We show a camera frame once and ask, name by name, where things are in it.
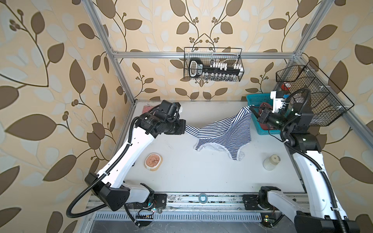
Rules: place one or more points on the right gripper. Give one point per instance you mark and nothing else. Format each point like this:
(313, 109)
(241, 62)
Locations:
(265, 114)

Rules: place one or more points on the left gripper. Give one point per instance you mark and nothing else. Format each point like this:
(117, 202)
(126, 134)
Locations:
(181, 125)

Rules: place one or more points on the blue striped tank top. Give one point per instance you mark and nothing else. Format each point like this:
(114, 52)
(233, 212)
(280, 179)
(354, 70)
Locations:
(229, 135)

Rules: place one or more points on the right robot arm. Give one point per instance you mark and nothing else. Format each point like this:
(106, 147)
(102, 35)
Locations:
(292, 116)

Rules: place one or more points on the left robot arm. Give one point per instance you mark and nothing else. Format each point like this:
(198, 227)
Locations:
(109, 185)

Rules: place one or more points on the maroon tank top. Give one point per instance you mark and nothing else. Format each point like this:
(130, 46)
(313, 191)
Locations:
(267, 119)

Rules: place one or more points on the red striped folded tank top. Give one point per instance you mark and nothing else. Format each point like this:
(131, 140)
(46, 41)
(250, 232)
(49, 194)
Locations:
(147, 108)

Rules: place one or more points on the teal plastic basket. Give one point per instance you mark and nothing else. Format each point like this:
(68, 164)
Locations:
(259, 101)

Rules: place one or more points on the red white item in basket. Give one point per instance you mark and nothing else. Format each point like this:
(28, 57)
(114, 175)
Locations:
(286, 86)

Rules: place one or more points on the beige round tape dispenser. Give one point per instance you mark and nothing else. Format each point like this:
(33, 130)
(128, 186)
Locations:
(153, 161)

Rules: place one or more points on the white tape roll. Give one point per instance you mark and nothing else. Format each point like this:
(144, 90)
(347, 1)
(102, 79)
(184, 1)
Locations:
(271, 162)

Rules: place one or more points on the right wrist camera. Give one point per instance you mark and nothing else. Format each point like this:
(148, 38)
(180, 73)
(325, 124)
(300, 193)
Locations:
(278, 101)

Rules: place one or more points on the black handled tool in basket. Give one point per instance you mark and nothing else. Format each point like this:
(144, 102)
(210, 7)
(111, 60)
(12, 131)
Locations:
(214, 70)

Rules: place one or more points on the black wire basket back wall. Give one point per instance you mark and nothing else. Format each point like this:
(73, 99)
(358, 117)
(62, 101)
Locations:
(206, 54)

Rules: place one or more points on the black wire basket wall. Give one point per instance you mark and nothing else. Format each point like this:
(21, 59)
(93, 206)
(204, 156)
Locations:
(206, 54)
(327, 99)

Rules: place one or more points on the black wire basket right wall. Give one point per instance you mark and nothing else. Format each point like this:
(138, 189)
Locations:
(327, 99)

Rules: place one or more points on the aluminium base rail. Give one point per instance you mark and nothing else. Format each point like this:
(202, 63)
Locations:
(191, 212)

